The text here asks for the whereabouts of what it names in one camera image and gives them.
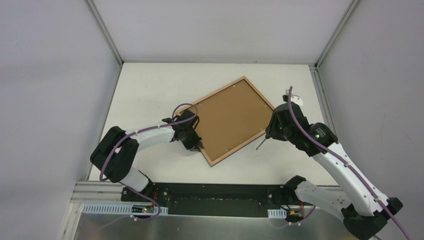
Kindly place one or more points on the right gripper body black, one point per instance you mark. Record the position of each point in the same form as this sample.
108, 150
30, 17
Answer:
273, 126

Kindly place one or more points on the aluminium front rail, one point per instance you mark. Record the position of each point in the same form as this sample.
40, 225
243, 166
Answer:
99, 192

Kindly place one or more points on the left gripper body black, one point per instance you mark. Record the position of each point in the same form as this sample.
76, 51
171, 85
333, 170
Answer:
193, 139

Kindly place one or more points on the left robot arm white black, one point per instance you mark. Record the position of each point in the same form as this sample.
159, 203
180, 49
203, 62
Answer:
115, 154

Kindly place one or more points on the yellow black screwdriver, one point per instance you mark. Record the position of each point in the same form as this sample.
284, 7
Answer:
261, 143

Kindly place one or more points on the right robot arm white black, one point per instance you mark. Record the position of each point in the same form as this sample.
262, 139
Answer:
363, 209

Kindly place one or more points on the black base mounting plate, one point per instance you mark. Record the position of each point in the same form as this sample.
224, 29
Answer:
223, 200

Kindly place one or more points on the blue wooden photo frame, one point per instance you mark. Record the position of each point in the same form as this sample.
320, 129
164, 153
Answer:
230, 118

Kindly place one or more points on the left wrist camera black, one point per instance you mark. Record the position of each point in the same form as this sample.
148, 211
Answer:
188, 119

